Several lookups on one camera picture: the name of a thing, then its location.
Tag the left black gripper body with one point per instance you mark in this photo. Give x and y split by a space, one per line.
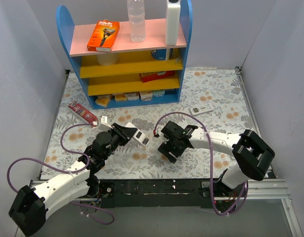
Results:
123 133

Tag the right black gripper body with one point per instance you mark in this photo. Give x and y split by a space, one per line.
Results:
167 145

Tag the red white remote control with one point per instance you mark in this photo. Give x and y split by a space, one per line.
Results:
139 136

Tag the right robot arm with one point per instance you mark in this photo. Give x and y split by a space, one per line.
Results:
252 154

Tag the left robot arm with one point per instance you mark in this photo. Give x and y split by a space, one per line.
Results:
32 206

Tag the yellow small box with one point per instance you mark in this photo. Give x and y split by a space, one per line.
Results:
103 100

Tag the light blue small box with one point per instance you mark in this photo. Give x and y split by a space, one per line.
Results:
158 93

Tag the floral table mat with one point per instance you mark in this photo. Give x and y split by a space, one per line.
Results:
220 88

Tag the red toothpaste box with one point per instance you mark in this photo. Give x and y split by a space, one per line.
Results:
80 111

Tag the red flat box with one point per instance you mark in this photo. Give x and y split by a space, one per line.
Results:
147 77

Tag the blue wooden shelf unit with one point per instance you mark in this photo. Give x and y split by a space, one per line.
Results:
134 58

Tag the blue round tin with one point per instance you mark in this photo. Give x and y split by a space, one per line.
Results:
162 54

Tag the orange razor box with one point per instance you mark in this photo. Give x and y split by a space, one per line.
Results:
103 36

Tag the clear plastic bottle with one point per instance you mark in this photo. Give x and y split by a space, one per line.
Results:
136 15

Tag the white plastic bottle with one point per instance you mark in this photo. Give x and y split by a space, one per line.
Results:
173 9

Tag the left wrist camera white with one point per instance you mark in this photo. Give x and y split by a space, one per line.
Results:
102 124

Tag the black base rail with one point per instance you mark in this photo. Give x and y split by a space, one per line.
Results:
112 193

